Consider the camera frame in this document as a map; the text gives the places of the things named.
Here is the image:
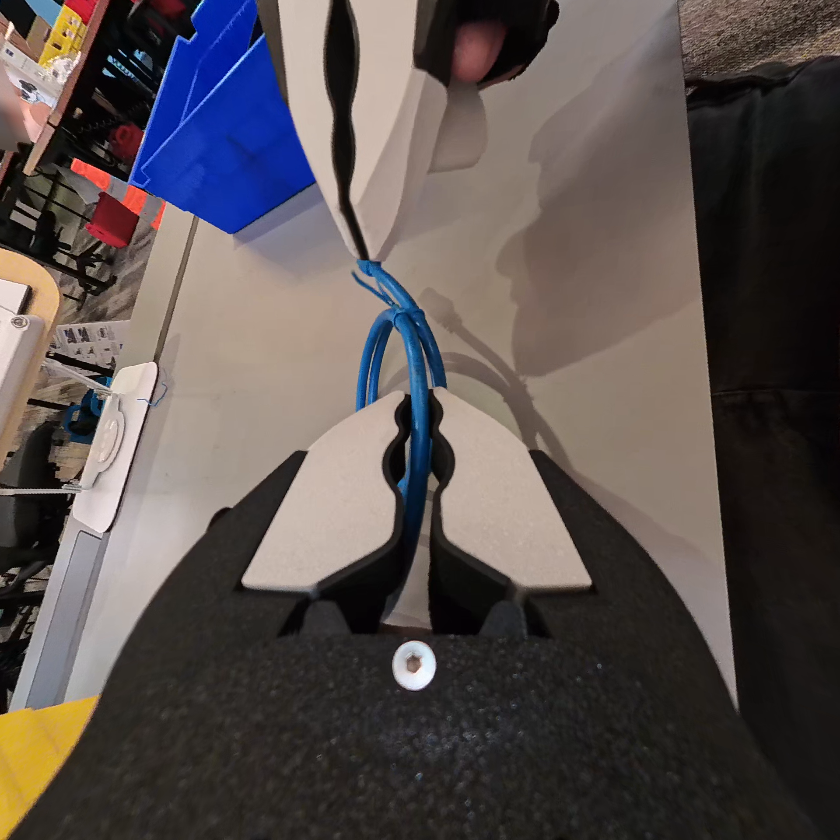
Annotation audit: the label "person's right hand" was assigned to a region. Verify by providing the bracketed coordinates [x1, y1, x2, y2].
[451, 18, 511, 84]

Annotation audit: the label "yellow plastic bin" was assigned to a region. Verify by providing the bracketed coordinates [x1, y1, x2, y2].
[0, 694, 101, 836]

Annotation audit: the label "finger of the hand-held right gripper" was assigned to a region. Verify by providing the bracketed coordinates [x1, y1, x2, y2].
[346, 0, 448, 262]
[256, 0, 367, 259]

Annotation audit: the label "black trousers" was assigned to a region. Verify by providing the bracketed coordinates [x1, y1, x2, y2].
[682, 56, 840, 840]

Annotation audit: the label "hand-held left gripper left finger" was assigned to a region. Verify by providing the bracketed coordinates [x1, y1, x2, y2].
[240, 390, 412, 634]

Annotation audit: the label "blue clamp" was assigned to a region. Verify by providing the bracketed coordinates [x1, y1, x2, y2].
[64, 389, 107, 439]

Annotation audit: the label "white stand base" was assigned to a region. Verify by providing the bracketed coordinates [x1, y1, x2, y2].
[71, 361, 160, 532]

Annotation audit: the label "blue plastic bin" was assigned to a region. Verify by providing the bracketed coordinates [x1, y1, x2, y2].
[128, 0, 317, 236]

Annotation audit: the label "blue ethernet cable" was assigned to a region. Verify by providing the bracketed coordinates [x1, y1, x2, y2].
[354, 307, 450, 601]

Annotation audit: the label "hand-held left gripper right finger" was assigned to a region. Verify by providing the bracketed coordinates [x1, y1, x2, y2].
[428, 386, 595, 634]

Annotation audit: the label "instruction sheet on wooden board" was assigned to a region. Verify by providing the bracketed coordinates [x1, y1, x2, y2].
[0, 247, 61, 463]

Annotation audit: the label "black office chair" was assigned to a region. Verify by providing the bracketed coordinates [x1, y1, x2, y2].
[0, 420, 76, 611]

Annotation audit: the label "printed paper sheet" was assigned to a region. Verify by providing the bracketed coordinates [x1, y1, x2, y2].
[54, 319, 132, 361]

